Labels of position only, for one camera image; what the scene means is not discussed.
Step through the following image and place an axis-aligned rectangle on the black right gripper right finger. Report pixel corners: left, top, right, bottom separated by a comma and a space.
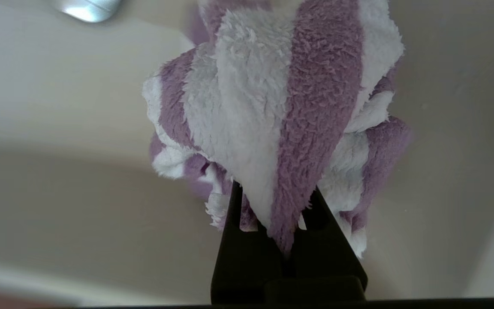
292, 187, 368, 280

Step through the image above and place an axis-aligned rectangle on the purple white striped towel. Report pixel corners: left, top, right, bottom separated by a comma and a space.
142, 0, 413, 261

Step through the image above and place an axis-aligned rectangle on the chrome sink drain stopper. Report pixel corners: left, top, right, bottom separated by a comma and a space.
52, 0, 124, 23

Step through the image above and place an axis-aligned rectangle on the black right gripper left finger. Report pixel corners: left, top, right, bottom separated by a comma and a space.
211, 180, 291, 303

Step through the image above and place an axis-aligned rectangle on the beige sink basin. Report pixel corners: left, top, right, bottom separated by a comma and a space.
0, 0, 494, 300

